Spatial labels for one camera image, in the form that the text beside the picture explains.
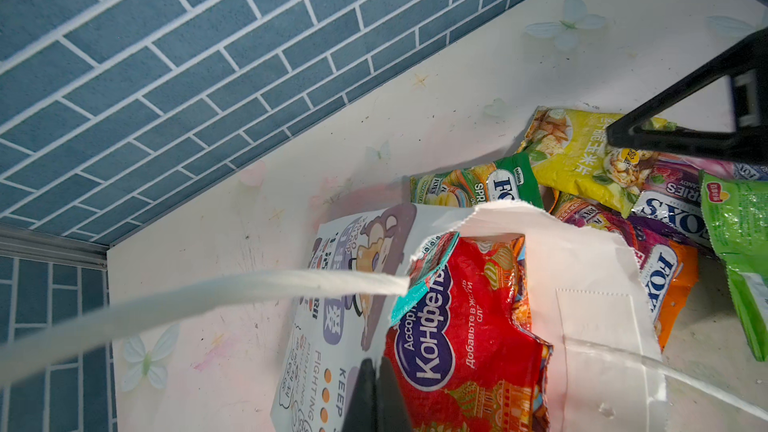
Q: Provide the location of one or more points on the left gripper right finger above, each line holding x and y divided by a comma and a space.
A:
392, 412

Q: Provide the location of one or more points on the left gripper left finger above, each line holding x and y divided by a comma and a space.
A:
362, 413

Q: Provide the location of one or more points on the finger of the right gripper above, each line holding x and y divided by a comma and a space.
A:
718, 111

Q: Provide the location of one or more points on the green snack packet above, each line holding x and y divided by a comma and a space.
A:
735, 214

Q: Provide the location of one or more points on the purple Fox's raspberry candy bag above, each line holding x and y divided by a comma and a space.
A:
670, 200

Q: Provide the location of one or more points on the yellow snack packet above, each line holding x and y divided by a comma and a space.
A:
569, 151

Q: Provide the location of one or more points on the orange Fox's fruits candy bag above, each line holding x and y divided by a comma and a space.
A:
668, 270

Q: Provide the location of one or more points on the white patterned paper bag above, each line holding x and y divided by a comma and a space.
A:
587, 300

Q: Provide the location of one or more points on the green Fox's spring candy bag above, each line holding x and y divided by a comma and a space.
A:
510, 178

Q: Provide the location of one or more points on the red snack packet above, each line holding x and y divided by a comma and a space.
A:
465, 356

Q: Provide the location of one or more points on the teal snack packet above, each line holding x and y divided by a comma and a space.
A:
431, 258

